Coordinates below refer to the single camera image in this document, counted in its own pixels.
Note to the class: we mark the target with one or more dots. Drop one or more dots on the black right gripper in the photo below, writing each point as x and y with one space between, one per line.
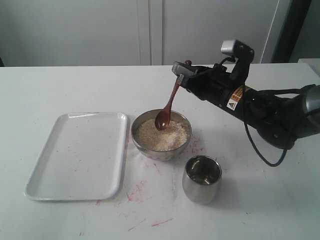
212 84

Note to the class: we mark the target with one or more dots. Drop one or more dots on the brown wooden spoon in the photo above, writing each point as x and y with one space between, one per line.
163 118

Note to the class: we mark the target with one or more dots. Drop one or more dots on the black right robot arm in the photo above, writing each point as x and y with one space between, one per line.
279 116

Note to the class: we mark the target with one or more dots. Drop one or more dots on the steel bowl with rice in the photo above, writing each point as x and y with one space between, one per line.
161 145

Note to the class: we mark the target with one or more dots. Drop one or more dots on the steel cup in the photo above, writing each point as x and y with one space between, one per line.
201 181

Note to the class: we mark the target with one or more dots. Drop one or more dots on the white rectangular plastic tray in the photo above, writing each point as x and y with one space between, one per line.
82 159

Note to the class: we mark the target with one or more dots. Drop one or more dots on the beige side table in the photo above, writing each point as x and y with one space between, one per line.
314 63

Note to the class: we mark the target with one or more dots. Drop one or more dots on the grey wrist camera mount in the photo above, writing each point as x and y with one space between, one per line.
244 56

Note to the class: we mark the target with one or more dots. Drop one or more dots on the black vertical post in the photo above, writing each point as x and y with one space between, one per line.
299 37

